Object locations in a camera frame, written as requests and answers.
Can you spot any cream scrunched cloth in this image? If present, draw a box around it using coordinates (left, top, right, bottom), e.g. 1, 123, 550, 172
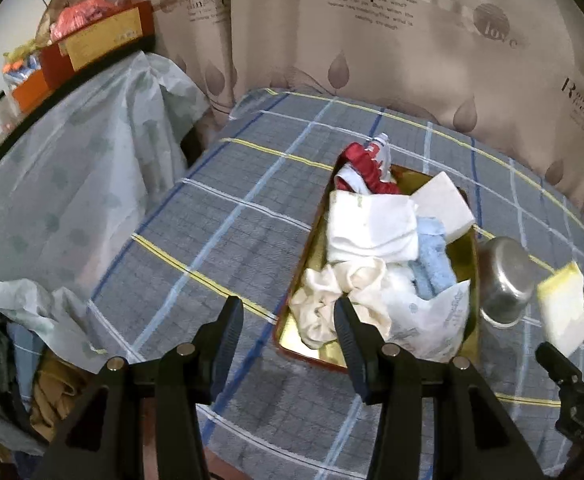
290, 259, 390, 350

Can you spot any red tin box gold interior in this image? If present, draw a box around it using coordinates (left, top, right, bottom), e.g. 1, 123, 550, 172
272, 162, 482, 373

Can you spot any stainless steel bowl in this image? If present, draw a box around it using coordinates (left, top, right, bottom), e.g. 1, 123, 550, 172
476, 236, 540, 330

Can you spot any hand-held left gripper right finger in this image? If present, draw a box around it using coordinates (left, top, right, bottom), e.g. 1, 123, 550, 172
333, 299, 545, 480

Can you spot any red and yellow box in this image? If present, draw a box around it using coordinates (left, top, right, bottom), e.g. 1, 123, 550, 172
39, 1, 155, 88

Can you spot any pink plastic bag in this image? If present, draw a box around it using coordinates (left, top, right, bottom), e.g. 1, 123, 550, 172
49, 0, 118, 41

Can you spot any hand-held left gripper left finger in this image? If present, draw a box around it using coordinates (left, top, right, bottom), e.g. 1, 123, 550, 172
32, 296, 245, 480

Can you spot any beige leaf print curtain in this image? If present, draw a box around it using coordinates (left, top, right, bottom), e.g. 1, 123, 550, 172
64, 0, 584, 241

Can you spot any orange box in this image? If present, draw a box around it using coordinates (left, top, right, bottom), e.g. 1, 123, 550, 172
11, 67, 53, 113

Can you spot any white fluffy slipper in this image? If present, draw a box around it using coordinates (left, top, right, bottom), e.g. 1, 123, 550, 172
384, 262, 417, 293

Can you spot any blue cloth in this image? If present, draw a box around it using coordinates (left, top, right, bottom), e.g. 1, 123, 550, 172
9, 321, 48, 396

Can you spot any light blue towel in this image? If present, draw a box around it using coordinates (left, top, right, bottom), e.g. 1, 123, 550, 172
412, 217, 460, 300

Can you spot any large white sponge block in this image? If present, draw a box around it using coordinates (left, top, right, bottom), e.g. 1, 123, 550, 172
411, 171, 475, 243

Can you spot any red and white cloth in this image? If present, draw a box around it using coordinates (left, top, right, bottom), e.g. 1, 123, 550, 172
334, 132, 400, 196

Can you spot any yellow plastic bag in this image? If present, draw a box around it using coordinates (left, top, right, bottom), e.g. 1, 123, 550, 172
3, 42, 43, 63

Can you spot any translucent plastic cover sheet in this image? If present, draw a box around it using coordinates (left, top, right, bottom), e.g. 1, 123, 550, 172
0, 52, 213, 376

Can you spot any mustard brown cloth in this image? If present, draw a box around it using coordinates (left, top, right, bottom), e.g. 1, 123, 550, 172
29, 350, 93, 443

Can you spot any white printed paper packet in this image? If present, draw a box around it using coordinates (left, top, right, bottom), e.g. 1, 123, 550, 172
384, 280, 472, 362

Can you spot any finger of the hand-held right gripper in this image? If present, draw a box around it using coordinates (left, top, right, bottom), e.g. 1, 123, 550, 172
536, 341, 584, 402

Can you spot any yellow and white sponge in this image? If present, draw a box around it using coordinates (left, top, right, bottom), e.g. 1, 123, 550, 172
536, 260, 584, 357

